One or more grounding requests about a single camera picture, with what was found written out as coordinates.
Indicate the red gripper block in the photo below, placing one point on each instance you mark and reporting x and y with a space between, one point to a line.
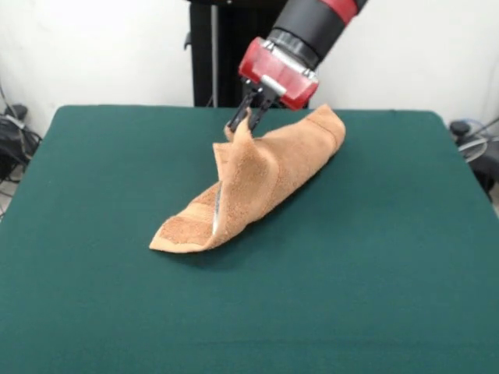
273 74

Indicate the tan terry towel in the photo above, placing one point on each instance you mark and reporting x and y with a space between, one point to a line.
292 156

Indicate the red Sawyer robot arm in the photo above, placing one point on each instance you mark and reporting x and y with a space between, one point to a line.
316 23

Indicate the black round device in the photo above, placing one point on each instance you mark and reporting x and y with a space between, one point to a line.
462 128

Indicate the dark green table cloth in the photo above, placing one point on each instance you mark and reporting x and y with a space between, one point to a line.
117 292

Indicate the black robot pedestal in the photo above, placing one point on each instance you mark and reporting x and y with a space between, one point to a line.
202 58

